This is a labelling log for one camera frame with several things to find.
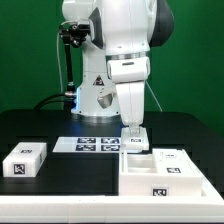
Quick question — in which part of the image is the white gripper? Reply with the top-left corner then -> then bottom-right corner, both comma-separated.
116,81 -> 145,134

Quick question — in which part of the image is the white cabinet door panel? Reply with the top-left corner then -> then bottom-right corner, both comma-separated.
152,149 -> 198,176
121,127 -> 149,150

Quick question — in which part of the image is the white cabinet body box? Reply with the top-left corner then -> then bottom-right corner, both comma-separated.
118,150 -> 202,196

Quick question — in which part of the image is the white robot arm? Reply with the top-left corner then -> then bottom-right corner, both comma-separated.
62,0 -> 174,136

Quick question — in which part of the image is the white cabinet top block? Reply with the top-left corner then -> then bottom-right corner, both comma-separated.
2,142 -> 47,177

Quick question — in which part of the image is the white base tag plate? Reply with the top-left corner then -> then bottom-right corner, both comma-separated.
53,137 -> 120,153

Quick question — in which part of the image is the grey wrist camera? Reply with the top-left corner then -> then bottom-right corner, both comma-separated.
97,93 -> 114,109

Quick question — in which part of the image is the black cable bundle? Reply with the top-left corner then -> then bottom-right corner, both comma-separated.
32,93 -> 78,111

